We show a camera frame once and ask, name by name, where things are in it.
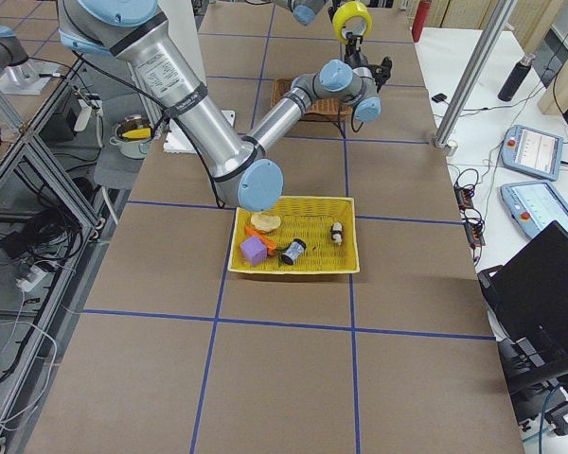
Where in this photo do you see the small black device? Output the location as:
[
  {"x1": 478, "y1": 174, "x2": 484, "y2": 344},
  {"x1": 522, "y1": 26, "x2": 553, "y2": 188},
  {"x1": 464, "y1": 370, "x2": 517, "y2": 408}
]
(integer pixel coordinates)
[{"x1": 432, "y1": 93, "x2": 447, "y2": 103}]

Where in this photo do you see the small black labelled can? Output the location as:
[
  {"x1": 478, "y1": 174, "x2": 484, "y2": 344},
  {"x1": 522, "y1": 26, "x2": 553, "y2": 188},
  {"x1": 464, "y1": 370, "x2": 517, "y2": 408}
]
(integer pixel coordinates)
[{"x1": 281, "y1": 238, "x2": 307, "y2": 266}]

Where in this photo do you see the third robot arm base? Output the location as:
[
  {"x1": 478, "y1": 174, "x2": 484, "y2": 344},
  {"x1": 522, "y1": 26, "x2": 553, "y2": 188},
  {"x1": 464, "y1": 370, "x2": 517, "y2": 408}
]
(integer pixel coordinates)
[{"x1": 0, "y1": 26, "x2": 48, "y2": 96}]

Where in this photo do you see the red bottle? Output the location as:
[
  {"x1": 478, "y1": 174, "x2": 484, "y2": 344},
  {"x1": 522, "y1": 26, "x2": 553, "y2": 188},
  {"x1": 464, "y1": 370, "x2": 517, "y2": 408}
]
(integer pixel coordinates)
[{"x1": 411, "y1": 0, "x2": 432, "y2": 43}]

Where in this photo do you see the aluminium frame post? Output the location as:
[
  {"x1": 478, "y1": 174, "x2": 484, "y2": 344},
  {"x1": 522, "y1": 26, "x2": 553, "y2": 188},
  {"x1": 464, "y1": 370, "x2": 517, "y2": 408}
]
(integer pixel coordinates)
[{"x1": 433, "y1": 0, "x2": 517, "y2": 157}]

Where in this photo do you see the upper teach pendant tablet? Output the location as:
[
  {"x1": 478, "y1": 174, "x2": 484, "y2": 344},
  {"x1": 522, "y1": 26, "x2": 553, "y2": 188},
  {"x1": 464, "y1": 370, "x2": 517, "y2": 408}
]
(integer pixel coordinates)
[{"x1": 500, "y1": 125, "x2": 564, "y2": 182}]

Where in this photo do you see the white pedestal column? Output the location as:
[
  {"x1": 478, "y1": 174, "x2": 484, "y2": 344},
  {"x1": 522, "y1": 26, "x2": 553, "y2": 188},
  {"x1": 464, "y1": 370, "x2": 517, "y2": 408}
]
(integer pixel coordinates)
[{"x1": 159, "y1": 1, "x2": 239, "y2": 166}]

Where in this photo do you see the orange carrot toy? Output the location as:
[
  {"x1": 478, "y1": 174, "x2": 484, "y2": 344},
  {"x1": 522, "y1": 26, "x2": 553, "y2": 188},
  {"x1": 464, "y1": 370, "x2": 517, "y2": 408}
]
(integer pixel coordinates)
[{"x1": 244, "y1": 225, "x2": 277, "y2": 255}]

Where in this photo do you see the lower teach pendant tablet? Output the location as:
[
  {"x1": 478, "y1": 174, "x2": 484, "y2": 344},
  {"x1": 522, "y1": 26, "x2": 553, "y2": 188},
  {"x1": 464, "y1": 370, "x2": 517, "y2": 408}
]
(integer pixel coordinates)
[{"x1": 500, "y1": 181, "x2": 568, "y2": 239}]

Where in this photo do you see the yellow tape roll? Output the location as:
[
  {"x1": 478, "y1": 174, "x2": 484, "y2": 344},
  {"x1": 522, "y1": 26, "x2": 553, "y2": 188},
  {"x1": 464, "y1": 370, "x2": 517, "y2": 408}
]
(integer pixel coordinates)
[{"x1": 331, "y1": 1, "x2": 373, "y2": 44}]

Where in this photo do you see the yellow plastic basket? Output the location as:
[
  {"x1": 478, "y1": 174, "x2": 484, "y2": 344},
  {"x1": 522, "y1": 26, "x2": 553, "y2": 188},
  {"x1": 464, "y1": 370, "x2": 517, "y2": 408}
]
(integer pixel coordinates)
[{"x1": 228, "y1": 196, "x2": 360, "y2": 275}]

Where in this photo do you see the panda figurine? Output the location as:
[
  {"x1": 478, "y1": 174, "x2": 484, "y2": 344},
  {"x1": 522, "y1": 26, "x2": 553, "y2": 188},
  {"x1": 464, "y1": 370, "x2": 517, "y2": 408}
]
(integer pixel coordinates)
[{"x1": 330, "y1": 221, "x2": 344, "y2": 246}]

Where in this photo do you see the teach pendant tablet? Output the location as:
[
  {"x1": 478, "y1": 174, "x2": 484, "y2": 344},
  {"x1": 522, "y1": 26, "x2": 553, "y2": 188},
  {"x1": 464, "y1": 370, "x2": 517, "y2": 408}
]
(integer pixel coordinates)
[
  {"x1": 500, "y1": 181, "x2": 568, "y2": 239},
  {"x1": 500, "y1": 125, "x2": 564, "y2": 182}
]

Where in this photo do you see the black laptop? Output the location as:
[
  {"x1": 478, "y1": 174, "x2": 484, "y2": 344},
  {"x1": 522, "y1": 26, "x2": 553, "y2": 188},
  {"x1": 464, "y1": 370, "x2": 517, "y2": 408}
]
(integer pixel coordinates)
[{"x1": 489, "y1": 219, "x2": 568, "y2": 351}]

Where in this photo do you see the black water bottle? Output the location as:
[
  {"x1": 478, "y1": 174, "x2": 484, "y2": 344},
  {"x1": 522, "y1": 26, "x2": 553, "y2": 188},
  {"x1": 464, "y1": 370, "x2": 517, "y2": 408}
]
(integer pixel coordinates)
[{"x1": 497, "y1": 53, "x2": 536, "y2": 102}]

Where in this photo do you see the purple cube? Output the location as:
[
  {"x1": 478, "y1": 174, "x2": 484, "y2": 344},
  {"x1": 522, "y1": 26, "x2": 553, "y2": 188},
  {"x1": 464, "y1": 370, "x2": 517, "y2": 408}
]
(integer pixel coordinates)
[{"x1": 240, "y1": 236, "x2": 268, "y2": 267}]

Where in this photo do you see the bread slice toy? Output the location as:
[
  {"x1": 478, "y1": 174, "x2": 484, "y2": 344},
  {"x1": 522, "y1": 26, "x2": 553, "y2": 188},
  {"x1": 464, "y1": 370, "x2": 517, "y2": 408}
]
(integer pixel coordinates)
[{"x1": 250, "y1": 213, "x2": 282, "y2": 234}]

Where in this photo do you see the pot with yellow item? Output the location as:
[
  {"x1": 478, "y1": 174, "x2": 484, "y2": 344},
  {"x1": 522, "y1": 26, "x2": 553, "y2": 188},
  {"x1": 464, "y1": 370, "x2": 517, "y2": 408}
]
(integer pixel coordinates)
[{"x1": 109, "y1": 114, "x2": 153, "y2": 160}]

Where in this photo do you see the brown wicker basket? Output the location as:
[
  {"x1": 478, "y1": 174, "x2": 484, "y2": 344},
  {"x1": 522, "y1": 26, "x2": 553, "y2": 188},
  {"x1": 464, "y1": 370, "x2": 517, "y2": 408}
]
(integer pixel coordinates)
[{"x1": 270, "y1": 77, "x2": 354, "y2": 123}]

